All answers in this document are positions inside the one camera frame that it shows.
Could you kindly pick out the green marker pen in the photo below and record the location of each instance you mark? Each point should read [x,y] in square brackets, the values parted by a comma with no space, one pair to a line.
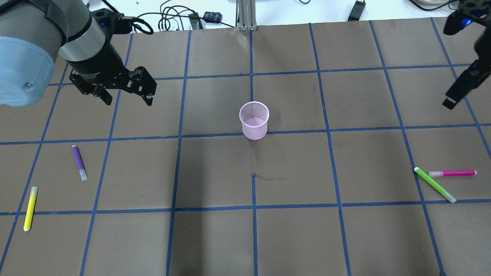
[435,185]

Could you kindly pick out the pink marker pen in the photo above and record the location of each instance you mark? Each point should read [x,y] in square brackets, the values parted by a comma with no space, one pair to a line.
[451,173]

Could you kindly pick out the purple marker pen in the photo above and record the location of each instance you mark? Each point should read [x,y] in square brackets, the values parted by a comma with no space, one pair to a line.
[79,162]

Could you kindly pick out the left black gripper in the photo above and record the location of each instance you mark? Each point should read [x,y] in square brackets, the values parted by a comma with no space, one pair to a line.
[99,62]

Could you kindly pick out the aluminium frame post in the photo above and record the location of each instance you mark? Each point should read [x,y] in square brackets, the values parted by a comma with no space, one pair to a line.
[246,15]

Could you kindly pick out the yellow marker pen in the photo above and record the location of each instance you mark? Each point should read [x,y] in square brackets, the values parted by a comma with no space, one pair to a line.
[30,209]

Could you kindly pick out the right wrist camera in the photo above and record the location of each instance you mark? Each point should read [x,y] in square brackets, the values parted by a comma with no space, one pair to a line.
[467,12]

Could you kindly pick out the black power adapter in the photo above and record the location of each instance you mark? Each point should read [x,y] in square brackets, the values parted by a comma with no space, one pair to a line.
[357,10]

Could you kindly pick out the pink mesh cup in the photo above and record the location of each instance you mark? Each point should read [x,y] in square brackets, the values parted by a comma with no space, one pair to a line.
[254,118]

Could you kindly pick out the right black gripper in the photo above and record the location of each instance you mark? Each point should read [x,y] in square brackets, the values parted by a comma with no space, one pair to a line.
[481,49]

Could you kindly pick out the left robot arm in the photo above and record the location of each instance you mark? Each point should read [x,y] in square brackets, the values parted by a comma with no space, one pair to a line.
[35,32]

